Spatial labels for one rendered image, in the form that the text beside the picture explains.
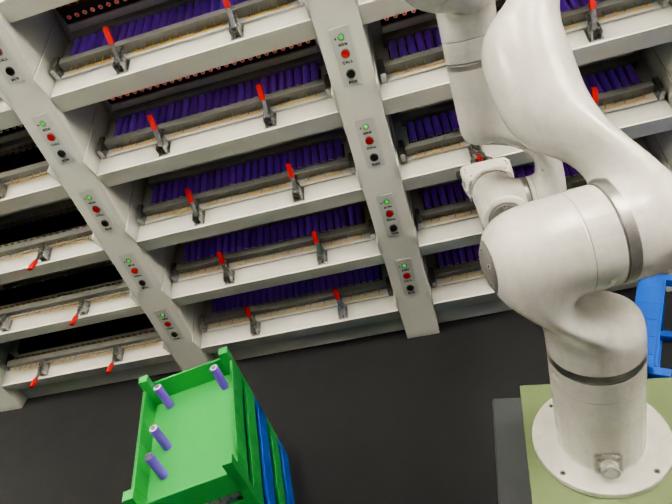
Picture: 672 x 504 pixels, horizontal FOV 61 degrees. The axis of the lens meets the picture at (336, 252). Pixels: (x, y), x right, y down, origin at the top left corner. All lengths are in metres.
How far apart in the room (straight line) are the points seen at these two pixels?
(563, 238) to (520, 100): 0.17
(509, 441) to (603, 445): 0.24
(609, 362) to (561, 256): 0.17
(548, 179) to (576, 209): 0.38
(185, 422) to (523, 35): 0.96
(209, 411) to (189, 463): 0.12
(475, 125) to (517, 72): 0.29
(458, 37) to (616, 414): 0.58
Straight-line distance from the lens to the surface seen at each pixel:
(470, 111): 0.97
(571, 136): 0.69
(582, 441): 0.88
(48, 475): 1.92
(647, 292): 1.44
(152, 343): 1.86
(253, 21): 1.29
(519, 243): 0.64
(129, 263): 1.61
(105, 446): 1.86
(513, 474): 1.05
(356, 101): 1.27
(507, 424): 1.10
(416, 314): 1.61
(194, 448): 1.21
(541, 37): 0.72
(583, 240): 0.65
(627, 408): 0.83
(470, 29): 0.94
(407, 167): 1.38
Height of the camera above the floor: 1.17
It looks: 34 degrees down
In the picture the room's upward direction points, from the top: 20 degrees counter-clockwise
